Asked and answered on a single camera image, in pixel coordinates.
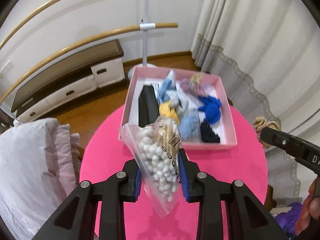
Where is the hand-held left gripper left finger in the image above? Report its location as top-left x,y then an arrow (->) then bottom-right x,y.
32,159 -> 142,240

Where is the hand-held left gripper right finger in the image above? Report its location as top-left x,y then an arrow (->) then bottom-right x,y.
179,149 -> 288,240

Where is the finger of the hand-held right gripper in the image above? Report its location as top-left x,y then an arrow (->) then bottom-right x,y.
260,127 -> 300,158

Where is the tan scrunchie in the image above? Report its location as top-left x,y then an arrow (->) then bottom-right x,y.
252,116 -> 282,148

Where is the bag of cotton swabs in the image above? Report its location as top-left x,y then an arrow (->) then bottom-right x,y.
117,114 -> 183,219

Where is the navy crochet piece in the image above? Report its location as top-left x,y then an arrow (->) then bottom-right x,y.
199,121 -> 222,143

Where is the light blue cloth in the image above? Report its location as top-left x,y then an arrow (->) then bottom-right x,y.
179,114 -> 200,140

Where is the yellow crochet fish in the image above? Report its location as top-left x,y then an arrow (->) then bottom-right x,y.
159,100 -> 179,124

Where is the royal blue cloth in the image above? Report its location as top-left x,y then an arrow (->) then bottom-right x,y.
197,95 -> 222,125

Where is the black cloth strap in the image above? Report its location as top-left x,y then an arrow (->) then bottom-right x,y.
138,84 -> 160,128

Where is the pink cardboard box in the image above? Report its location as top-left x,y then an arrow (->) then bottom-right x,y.
118,66 -> 238,152

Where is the person's right hand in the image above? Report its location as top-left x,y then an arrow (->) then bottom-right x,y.
294,180 -> 320,240

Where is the purple cloth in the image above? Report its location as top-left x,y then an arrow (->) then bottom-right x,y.
275,202 -> 304,233

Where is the white printed baby cloth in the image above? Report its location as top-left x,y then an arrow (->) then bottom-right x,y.
160,90 -> 190,113

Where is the pastel ruffled scrunchie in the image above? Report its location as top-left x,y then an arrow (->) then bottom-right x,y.
180,74 -> 208,97

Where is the white lace-trimmed curtain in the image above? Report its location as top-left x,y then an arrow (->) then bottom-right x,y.
190,0 -> 320,205

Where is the light blue hair clip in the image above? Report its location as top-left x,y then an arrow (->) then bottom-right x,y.
159,70 -> 177,103

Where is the pale grey bedding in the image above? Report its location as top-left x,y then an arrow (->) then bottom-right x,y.
0,117 -> 83,240

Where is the white and brown cabinet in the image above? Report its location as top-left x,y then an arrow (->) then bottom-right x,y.
11,39 -> 125,123

